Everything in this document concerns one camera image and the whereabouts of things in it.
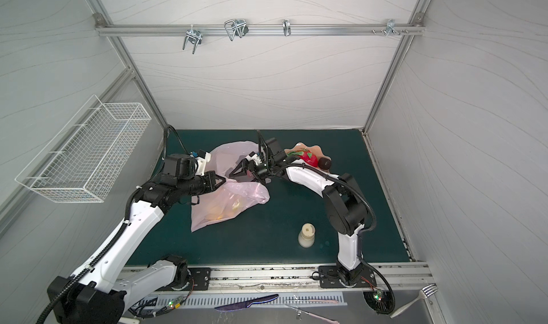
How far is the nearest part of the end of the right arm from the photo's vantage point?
72cm

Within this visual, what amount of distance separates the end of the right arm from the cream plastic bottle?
229mm

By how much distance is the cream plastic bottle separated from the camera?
0.75 meters
